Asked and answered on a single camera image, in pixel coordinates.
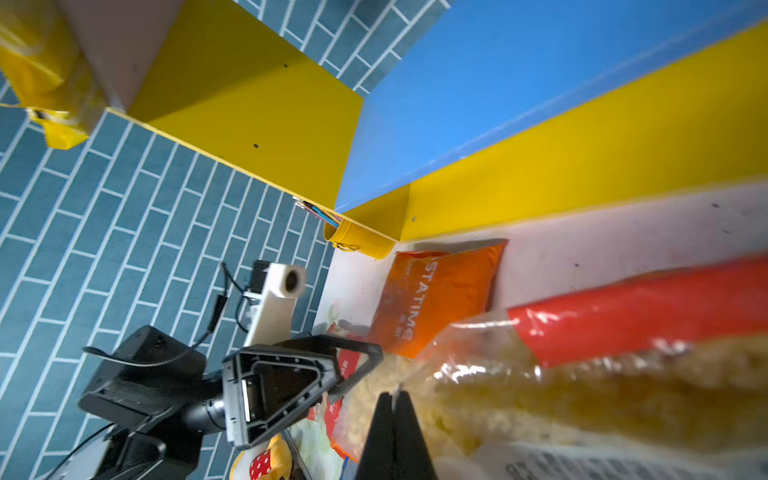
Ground yellow plush toy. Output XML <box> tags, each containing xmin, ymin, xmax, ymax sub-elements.
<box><xmin>229</xmin><ymin>434</ymin><xmax>293</xmax><ymax>480</ymax></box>

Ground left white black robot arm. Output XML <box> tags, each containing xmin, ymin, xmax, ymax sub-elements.
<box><xmin>47</xmin><ymin>326</ymin><xmax>383</xmax><ymax>479</ymax></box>

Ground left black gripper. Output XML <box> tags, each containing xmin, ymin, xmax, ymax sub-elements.
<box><xmin>197</xmin><ymin>334</ymin><xmax>384</xmax><ymax>450</ymax></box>

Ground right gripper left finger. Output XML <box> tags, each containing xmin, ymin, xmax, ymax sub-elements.
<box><xmin>355</xmin><ymin>393</ymin><xmax>395</xmax><ymax>480</ymax></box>

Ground red fusilli bag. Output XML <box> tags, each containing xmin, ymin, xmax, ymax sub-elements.
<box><xmin>307</xmin><ymin>320</ymin><xmax>367</xmax><ymax>442</ymax></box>
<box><xmin>333</xmin><ymin>255</ymin><xmax>767</xmax><ymax>479</ymax></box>

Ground yellow pink blue shelf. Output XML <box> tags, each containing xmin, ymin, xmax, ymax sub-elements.
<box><xmin>61</xmin><ymin>1</ymin><xmax>767</xmax><ymax>240</ymax></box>

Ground coloured pencils bunch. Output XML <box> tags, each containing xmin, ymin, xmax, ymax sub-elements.
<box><xmin>294</xmin><ymin>197</ymin><xmax>342</xmax><ymax>229</ymax></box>

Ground yellow pencil cup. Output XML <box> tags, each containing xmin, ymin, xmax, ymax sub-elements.
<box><xmin>323</xmin><ymin>220</ymin><xmax>395</xmax><ymax>260</ymax></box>

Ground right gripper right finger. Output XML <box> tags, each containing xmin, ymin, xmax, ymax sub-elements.
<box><xmin>393</xmin><ymin>390</ymin><xmax>438</xmax><ymax>480</ymax></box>

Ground orange macaroni bag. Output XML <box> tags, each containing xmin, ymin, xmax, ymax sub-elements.
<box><xmin>367</xmin><ymin>240</ymin><xmax>508</xmax><ymax>359</ymax></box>

